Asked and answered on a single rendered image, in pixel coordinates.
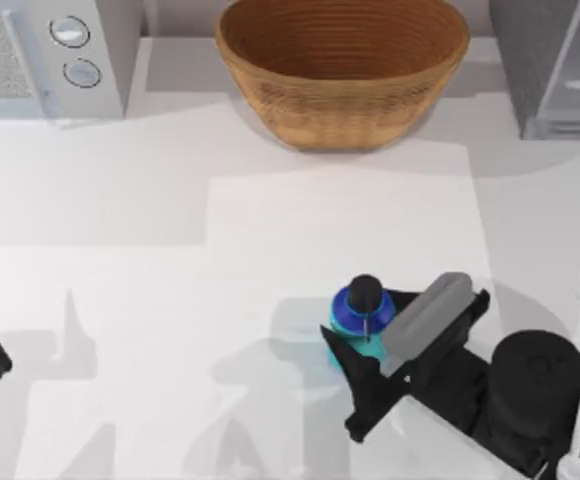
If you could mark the blue bottle with black cap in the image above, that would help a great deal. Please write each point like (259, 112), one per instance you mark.
(355, 312)

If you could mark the pale grey rounded box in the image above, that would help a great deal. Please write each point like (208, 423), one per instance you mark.
(427, 317)

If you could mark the woven brown basket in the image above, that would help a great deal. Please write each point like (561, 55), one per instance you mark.
(342, 75)

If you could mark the pale microwave oven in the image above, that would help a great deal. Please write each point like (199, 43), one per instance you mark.
(115, 55)

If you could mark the round microwave knob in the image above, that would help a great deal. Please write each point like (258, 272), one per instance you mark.
(69, 31)
(82, 72)

